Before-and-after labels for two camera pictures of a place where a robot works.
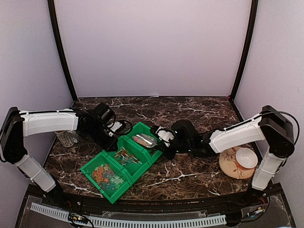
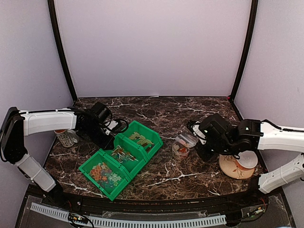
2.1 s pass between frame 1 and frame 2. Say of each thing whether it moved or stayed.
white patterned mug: stayed
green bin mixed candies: moved
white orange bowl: stayed
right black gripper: moved
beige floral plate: stayed
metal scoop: moved
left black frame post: stayed
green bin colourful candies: stayed
